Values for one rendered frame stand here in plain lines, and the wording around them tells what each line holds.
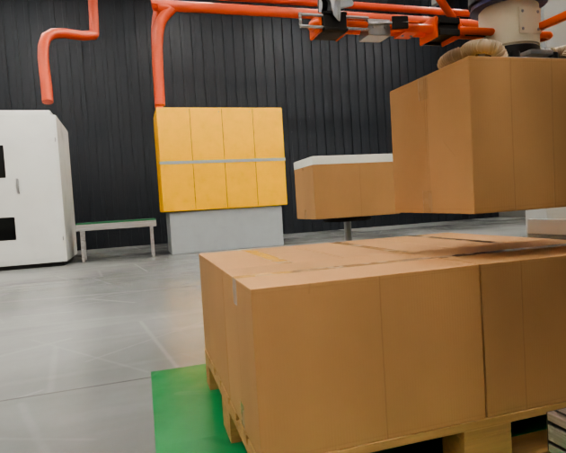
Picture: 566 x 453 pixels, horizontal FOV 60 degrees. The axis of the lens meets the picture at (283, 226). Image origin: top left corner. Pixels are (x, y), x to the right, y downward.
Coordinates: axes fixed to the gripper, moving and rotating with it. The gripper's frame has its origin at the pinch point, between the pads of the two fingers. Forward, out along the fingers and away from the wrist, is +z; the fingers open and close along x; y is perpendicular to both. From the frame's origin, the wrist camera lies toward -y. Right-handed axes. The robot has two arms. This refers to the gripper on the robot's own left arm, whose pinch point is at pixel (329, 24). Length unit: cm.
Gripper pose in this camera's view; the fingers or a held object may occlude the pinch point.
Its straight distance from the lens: 143.2
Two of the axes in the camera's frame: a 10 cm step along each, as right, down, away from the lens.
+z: 0.8, 10.0, 0.4
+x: -3.0, -0.1, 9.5
